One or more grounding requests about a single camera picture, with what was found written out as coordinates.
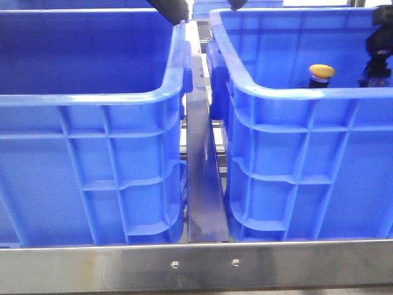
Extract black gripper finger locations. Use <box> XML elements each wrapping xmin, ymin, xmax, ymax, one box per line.
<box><xmin>147</xmin><ymin>0</ymin><xmax>189</xmax><ymax>26</ymax></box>
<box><xmin>228</xmin><ymin>0</ymin><xmax>247</xmax><ymax>11</ymax></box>

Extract yellow mushroom push button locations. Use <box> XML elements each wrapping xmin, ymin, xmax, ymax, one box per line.
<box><xmin>308</xmin><ymin>64</ymin><xmax>336</xmax><ymax>89</ymax></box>

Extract red mushroom push button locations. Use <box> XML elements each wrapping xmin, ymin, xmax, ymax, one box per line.
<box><xmin>357</xmin><ymin>4</ymin><xmax>393</xmax><ymax>89</ymax></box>

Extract rear right blue bin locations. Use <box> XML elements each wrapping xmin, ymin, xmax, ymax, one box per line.
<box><xmin>192</xmin><ymin>0</ymin><xmax>284</xmax><ymax>19</ymax></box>

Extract left blue plastic bin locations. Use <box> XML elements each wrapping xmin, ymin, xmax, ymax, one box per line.
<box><xmin>1</xmin><ymin>9</ymin><xmax>193</xmax><ymax>248</ymax></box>

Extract blue plastic bin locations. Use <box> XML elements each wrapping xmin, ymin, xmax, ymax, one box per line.
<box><xmin>1</xmin><ymin>9</ymin><xmax>193</xmax><ymax>248</ymax></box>
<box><xmin>208</xmin><ymin>7</ymin><xmax>392</xmax><ymax>241</ymax></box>

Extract rear left blue bin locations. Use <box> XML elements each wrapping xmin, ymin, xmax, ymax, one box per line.
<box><xmin>1</xmin><ymin>0</ymin><xmax>153</xmax><ymax>10</ymax></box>

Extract right blue plastic bin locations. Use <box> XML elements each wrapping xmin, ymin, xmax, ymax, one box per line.
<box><xmin>208</xmin><ymin>7</ymin><xmax>392</xmax><ymax>241</ymax></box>

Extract dark metal divider bar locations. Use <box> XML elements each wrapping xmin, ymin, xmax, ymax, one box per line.
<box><xmin>186</xmin><ymin>20</ymin><xmax>230</xmax><ymax>243</ymax></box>

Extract left rail screw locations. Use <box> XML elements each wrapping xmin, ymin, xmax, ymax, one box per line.
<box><xmin>171</xmin><ymin>261</ymin><xmax>180</xmax><ymax>269</ymax></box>

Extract rail screw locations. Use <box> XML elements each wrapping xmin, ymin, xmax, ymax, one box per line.
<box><xmin>232</xmin><ymin>258</ymin><xmax>241</xmax><ymax>267</ymax></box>
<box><xmin>171</xmin><ymin>261</ymin><xmax>180</xmax><ymax>269</ymax></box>

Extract right rail screw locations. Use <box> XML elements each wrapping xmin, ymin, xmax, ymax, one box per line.
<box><xmin>232</xmin><ymin>258</ymin><xmax>241</xmax><ymax>267</ymax></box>

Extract steel front rail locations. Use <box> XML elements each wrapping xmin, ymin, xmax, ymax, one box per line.
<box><xmin>1</xmin><ymin>240</ymin><xmax>392</xmax><ymax>294</ymax></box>

